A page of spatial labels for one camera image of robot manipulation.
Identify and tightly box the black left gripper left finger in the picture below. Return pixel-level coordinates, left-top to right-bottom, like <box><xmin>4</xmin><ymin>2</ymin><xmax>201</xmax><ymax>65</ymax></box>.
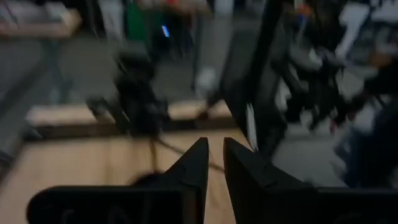
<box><xmin>26</xmin><ymin>136</ymin><xmax>210</xmax><ymax>224</ymax></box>

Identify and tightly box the wooden background table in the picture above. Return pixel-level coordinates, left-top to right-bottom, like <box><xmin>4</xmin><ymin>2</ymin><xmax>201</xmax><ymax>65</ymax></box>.
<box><xmin>0</xmin><ymin>7</ymin><xmax>82</xmax><ymax>40</ymax></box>

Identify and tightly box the person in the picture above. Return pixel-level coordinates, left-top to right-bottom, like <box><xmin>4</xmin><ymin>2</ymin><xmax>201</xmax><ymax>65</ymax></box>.
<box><xmin>331</xmin><ymin>51</ymin><xmax>398</xmax><ymax>189</ymax></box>

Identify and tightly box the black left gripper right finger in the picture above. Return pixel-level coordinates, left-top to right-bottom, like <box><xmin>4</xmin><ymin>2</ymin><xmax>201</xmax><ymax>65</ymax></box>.
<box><xmin>223</xmin><ymin>136</ymin><xmax>398</xmax><ymax>224</ymax></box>

